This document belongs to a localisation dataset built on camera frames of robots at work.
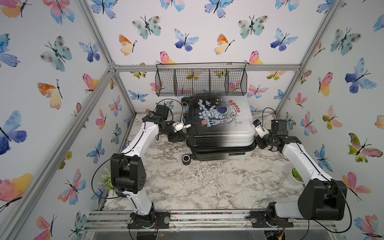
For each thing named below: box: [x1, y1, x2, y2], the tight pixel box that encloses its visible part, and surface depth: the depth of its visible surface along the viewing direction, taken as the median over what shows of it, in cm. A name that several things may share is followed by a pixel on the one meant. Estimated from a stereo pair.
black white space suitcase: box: [181, 95, 257, 166], surface depth 88 cm
